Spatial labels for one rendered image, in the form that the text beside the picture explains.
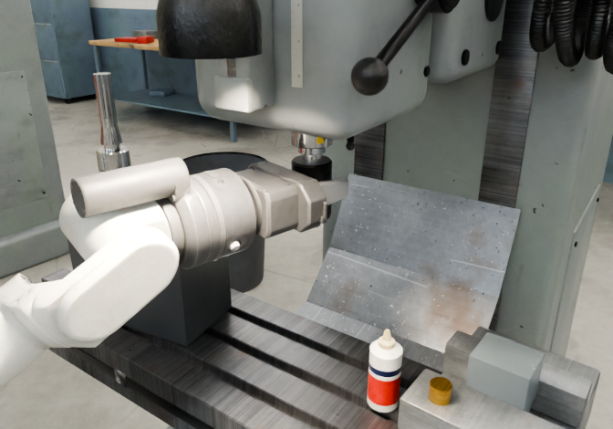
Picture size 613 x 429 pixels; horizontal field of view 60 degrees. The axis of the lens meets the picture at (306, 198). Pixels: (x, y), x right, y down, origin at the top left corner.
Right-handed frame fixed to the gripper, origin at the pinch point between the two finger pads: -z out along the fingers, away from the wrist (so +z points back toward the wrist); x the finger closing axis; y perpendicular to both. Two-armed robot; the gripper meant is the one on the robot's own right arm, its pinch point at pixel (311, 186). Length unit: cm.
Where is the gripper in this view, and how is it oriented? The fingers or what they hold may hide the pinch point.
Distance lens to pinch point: 62.4
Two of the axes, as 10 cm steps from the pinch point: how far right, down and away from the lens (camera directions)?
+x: -6.5, -2.8, 7.1
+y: -0.1, 9.3, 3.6
